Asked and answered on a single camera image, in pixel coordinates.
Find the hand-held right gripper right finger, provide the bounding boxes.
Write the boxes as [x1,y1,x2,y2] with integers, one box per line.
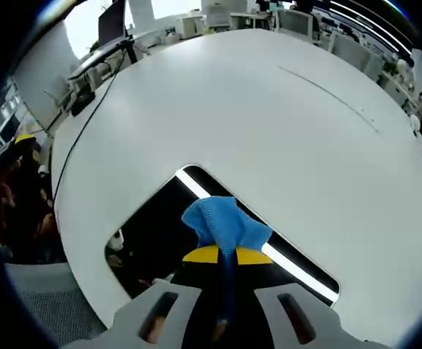
[234,246,362,349]

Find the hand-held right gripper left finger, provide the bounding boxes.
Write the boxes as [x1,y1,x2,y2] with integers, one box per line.
[111,244,221,349]

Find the blue cleaning cloth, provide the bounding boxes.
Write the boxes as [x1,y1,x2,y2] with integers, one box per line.
[180,196,274,328]

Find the black mirror with white frame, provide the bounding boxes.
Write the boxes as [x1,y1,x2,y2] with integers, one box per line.
[104,164,341,307]

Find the black power adapter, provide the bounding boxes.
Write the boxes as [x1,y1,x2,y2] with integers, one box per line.
[70,90,97,118]

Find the black desk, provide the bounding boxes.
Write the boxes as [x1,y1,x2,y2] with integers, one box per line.
[66,35,140,81]

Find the grey mesh office chair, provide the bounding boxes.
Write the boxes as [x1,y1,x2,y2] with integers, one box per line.
[4,261,109,347]

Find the dark computer monitor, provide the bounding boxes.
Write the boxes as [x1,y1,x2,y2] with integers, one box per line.
[97,0,127,49]

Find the black cable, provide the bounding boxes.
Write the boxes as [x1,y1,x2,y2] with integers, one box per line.
[52,46,129,205]

